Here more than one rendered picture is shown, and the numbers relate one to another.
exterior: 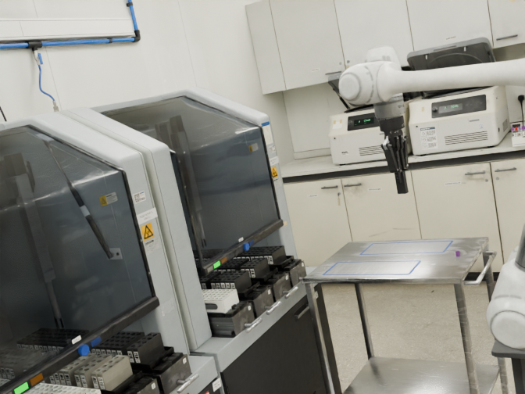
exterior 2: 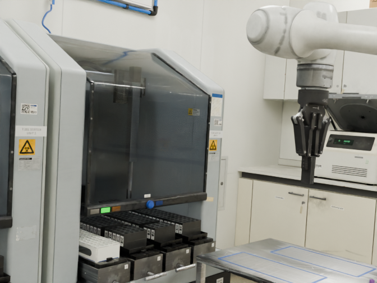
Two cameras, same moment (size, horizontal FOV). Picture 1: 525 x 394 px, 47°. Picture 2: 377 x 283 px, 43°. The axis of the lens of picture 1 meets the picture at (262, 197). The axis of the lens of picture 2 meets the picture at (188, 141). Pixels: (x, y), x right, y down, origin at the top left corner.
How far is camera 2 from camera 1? 0.73 m
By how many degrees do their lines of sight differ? 13
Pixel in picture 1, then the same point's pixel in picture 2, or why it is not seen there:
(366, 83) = (275, 23)
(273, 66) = (278, 76)
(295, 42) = not seen: hidden behind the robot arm
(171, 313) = (28, 241)
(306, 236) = (264, 233)
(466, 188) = not seen: outside the picture
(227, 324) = (93, 275)
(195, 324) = (58, 263)
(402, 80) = (322, 30)
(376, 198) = (337, 216)
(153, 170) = (58, 88)
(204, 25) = (223, 23)
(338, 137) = not seen: hidden behind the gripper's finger
